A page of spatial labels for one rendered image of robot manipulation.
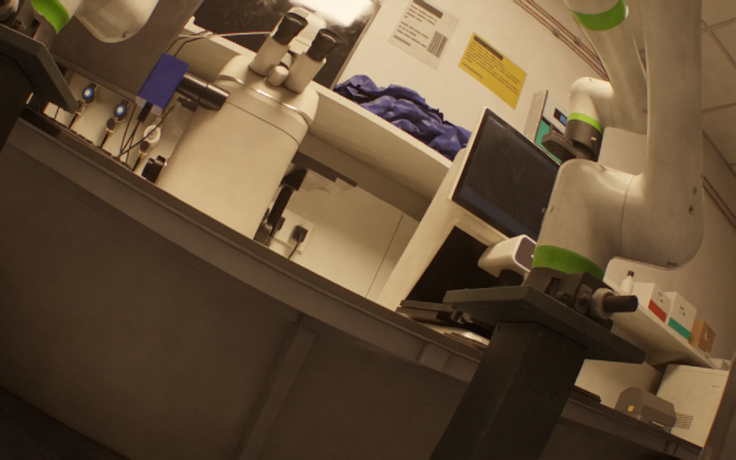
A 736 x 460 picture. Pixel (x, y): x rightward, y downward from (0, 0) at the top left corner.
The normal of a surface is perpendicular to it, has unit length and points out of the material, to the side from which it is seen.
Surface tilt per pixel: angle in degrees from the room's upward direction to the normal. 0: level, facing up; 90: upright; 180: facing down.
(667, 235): 126
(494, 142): 93
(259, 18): 86
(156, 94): 90
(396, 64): 90
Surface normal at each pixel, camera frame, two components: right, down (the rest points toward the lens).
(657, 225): -0.69, -0.03
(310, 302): 0.35, -0.04
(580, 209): -0.38, -0.36
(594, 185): -0.55, -0.47
